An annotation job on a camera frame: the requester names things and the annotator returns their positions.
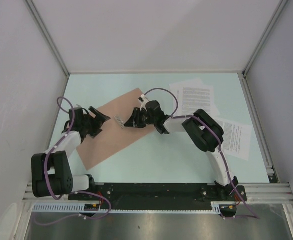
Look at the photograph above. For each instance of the printed paper sheet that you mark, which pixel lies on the printed paper sheet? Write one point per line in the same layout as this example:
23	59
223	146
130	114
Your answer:
237	138
195	98

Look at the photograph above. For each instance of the aluminium frame post right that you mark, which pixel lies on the aluminium frame post right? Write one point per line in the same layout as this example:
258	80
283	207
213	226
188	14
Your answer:
265	35

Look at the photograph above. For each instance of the printed paper sheet top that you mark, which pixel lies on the printed paper sheet top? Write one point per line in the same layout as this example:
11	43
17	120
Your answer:
195	98

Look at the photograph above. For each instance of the aluminium frame post left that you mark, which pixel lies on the aluminium frame post left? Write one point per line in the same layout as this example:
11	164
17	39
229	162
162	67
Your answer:
40	23

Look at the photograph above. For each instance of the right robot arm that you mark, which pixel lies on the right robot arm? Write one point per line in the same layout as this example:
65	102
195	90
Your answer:
203	130

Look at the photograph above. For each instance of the aluminium frame post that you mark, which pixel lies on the aluminium frame post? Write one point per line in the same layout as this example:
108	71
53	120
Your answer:
40	23
265	35

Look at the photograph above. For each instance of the printed paper sheet under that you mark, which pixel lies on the printed paper sheet under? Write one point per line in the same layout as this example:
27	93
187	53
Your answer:
176	88

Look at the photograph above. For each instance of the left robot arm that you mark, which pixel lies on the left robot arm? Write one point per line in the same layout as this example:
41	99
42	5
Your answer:
51	172

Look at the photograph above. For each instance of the aluminium rail right side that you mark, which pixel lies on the aluminium rail right side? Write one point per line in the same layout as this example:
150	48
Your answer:
267	158

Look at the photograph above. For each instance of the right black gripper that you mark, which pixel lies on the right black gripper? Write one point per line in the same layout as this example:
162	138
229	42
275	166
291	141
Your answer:
134	121

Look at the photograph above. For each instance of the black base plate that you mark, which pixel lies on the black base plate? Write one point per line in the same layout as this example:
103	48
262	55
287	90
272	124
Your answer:
163	196

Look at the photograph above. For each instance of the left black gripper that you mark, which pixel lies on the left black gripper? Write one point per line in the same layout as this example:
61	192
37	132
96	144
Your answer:
98	121

